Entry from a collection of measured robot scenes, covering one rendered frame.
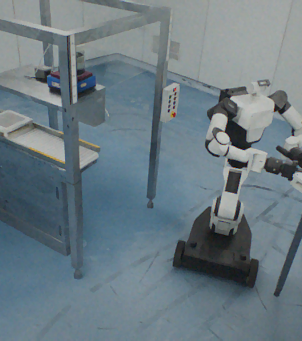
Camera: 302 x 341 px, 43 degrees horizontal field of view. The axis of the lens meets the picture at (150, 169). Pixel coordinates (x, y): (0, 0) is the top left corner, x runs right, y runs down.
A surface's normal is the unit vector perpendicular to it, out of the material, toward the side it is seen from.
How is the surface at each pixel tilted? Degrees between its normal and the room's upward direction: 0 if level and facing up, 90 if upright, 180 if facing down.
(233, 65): 90
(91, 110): 90
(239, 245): 0
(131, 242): 0
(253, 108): 45
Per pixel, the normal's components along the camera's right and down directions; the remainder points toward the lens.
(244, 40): -0.67, 0.36
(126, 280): 0.07, -0.84
